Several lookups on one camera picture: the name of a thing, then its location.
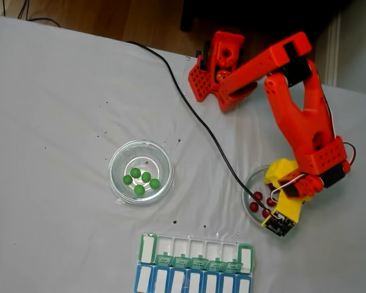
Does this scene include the white red servo wire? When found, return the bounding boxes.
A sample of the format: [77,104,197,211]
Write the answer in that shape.
[321,94,357,172]

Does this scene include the camera board on yellow mount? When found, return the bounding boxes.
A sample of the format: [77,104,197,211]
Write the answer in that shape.
[260,190,304,238]

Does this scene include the green weekly pill organiser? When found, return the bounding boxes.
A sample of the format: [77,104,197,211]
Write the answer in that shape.
[139,233,256,275]

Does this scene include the blue weekly pill organiser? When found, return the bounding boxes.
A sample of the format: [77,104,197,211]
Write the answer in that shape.
[135,264,253,293]

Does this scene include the glass bowl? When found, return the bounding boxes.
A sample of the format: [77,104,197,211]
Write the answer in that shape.
[241,164,281,229]
[108,139,175,206]

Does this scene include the white gripper motor wire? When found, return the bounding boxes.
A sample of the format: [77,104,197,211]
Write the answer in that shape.
[270,173,306,203]

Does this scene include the black floor cable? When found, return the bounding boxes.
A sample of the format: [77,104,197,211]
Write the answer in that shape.
[1,0,62,28]

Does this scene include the white table cloth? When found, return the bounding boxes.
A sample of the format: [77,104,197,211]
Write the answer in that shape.
[0,15,366,293]

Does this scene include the black furniture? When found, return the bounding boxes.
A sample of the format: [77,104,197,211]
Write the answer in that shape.
[179,0,354,57]

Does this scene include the black camera cable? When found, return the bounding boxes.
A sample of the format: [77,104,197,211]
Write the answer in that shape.
[126,40,278,220]

